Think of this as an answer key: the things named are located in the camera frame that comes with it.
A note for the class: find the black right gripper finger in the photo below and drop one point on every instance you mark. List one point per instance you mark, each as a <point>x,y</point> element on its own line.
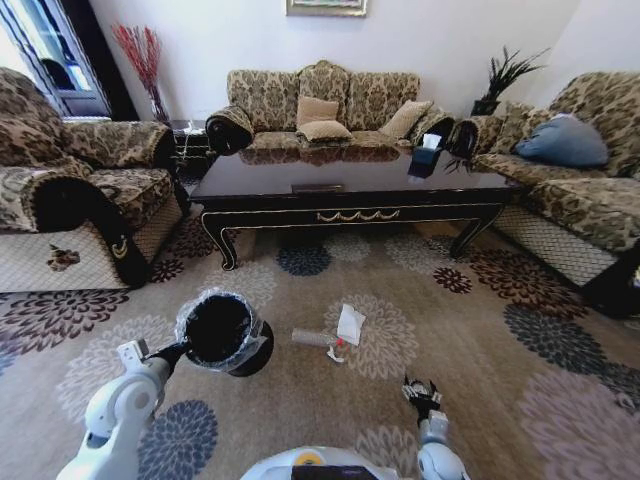
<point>435,390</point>
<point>409,386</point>

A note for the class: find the black bin with plastic liner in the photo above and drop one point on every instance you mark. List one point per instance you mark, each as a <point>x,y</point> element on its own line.
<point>220,330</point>

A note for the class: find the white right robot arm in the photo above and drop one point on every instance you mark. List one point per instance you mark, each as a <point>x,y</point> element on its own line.
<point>439,450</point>

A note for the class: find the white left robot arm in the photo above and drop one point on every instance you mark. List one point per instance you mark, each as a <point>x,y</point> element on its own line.
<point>117,400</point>

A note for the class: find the floral patterned beige rug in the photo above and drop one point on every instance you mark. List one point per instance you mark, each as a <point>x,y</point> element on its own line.
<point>475,360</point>

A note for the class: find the small white wrapper scrap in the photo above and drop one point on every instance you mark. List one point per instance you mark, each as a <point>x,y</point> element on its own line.
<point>334,354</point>

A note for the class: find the white crumpled paper tissue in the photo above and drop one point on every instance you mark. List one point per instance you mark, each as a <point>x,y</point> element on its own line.
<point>350,322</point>

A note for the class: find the clear plastic bottle red cap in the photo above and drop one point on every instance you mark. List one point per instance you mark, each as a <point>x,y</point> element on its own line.
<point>312,337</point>

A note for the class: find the white robot front shell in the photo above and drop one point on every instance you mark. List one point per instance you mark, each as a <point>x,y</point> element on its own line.
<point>320,465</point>

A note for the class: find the floral armchair with dark armrest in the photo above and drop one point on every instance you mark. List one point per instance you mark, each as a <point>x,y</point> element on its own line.
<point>75,200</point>

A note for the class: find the dark glossy wooden coffee table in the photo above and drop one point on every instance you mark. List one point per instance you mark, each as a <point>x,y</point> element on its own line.
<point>345,190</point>

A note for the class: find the dark side table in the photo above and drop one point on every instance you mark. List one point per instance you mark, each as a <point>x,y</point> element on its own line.
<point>187,142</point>

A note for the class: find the dark tissue box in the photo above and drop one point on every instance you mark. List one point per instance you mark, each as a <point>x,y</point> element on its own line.
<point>424,157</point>

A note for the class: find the floral sofa with quilted base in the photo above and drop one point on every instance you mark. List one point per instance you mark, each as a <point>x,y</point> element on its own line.
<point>575,205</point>

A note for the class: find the beige square cushion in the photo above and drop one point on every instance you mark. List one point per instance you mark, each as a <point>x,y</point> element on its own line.
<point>405,119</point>
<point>324,131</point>
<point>316,110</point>

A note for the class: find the blue cushion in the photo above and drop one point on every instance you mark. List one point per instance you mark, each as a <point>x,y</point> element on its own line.
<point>562,142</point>

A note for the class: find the red branches in glass vase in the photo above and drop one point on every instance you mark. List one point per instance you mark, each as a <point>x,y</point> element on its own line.
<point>145,65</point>

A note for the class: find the floral three-seat sofa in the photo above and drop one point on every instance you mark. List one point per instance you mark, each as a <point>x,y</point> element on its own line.
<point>325,90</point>

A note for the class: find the dark glass-door cabinet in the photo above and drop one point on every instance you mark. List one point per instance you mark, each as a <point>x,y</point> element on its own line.
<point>60,55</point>

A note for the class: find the dark potted plant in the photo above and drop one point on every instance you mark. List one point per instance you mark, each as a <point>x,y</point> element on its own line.
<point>502,75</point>

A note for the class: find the framed wall picture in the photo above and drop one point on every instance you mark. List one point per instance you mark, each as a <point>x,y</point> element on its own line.
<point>326,6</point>

